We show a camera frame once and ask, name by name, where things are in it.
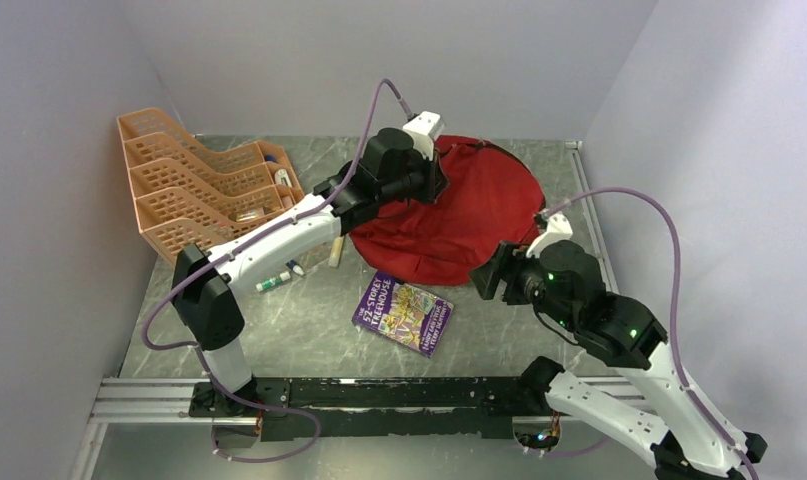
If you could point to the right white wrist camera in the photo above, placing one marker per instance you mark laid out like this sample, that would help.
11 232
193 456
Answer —
552 229

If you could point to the aluminium frame rail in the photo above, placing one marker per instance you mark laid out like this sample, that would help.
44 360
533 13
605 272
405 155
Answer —
140 429

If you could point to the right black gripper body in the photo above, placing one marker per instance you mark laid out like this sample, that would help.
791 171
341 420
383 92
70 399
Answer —
524 283

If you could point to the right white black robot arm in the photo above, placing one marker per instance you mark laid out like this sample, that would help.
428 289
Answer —
685 436

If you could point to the red backpack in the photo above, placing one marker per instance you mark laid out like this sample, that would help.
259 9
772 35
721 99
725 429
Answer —
492 197

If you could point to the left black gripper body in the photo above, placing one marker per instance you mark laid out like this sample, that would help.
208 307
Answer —
419 182

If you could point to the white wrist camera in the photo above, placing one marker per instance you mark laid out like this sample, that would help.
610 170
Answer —
552 229
424 130

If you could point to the green white glue stick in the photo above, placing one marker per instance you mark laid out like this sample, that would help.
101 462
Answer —
273 282

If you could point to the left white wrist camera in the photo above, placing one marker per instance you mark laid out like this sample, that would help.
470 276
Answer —
424 130

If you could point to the blue capped white marker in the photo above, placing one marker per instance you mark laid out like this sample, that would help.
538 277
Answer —
295 267

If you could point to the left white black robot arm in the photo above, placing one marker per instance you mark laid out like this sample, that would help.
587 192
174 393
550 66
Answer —
207 283

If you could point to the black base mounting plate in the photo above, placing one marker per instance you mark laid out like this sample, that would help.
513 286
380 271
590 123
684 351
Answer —
407 406

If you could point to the purple treehouse book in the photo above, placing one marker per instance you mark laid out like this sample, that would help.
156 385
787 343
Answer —
403 313

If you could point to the orange plastic file organizer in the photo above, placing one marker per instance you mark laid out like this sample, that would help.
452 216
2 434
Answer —
185 193

